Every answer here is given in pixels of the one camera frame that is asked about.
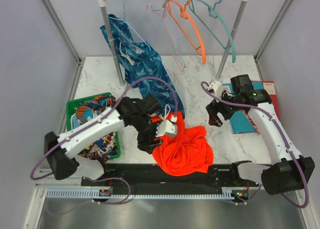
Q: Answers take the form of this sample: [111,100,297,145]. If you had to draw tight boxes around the green plastic basket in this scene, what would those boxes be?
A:
[66,91,122,160]

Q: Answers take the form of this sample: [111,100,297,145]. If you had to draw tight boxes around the orange plastic hanger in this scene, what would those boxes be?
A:
[165,0,207,65]

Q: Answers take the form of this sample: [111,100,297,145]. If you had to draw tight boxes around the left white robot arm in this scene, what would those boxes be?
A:
[44,95,162,186]

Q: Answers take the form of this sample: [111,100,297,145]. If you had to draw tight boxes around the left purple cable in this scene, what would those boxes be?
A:
[30,76,181,205]

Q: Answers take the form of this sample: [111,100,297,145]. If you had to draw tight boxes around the pink illustrated book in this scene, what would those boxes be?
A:
[242,109,261,135]

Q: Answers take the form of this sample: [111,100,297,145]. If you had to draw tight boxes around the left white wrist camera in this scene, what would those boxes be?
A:
[155,115,178,138]

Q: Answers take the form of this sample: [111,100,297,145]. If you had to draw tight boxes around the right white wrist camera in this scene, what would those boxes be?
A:
[208,81,230,99]

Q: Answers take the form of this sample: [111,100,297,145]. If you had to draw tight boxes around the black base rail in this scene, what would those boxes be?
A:
[80,162,268,196]

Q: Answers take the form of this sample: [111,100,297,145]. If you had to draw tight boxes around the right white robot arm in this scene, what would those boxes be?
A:
[200,74,315,195]

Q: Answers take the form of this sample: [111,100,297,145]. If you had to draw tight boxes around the white cable duct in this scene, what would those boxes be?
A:
[46,188,236,200]

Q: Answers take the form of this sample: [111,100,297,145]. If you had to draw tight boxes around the light blue wire hanger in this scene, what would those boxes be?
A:
[121,0,151,49]

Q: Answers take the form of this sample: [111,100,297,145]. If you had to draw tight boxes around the pink wire hanger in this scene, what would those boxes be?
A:
[147,4,175,61]

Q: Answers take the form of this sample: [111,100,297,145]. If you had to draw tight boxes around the orange shorts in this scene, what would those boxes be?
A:
[152,111,214,177]

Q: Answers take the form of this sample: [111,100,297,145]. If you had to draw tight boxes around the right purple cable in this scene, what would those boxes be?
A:
[200,81,310,209]

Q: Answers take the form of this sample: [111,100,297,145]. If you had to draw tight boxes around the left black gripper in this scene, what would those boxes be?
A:
[134,114,163,154]

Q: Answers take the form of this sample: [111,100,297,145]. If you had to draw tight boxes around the teal folder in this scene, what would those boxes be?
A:
[223,81,263,134]

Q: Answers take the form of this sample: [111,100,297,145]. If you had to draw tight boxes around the colourful comic print shorts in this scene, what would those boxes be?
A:
[70,94,119,164]

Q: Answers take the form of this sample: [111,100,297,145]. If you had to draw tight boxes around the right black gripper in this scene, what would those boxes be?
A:
[205,89,243,127]

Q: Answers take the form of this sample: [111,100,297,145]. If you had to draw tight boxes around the purple cable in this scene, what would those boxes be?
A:
[30,76,181,205]
[200,81,310,209]

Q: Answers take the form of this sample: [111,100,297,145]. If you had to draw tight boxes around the red book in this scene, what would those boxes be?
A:
[261,81,281,120]

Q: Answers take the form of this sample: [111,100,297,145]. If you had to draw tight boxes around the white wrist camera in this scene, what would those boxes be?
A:
[155,115,178,138]
[208,81,230,99]

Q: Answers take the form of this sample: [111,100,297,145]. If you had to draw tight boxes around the teal plastic hanger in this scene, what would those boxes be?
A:
[188,0,237,63]

